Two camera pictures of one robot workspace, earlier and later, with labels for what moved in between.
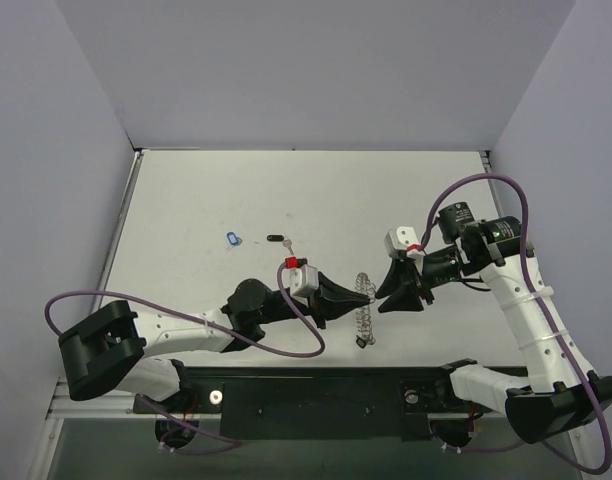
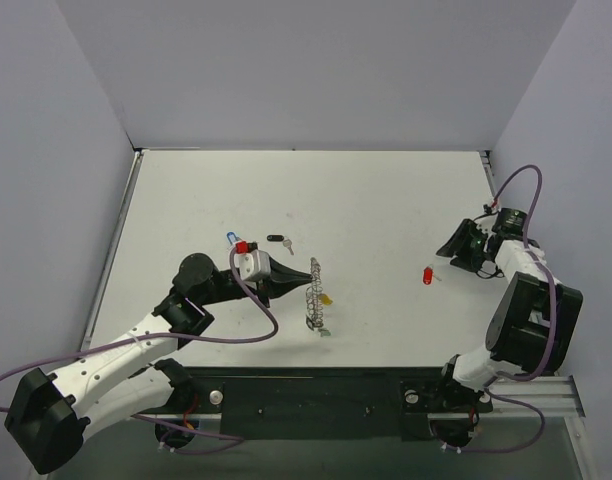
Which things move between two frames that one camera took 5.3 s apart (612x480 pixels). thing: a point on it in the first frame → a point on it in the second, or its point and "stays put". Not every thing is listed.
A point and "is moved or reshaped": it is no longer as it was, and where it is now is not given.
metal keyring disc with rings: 363,314 is moved or reshaped
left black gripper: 317,302 → 268,282
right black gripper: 421,279 → 470,245
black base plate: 317,403 stays put
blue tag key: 233,239 stays put
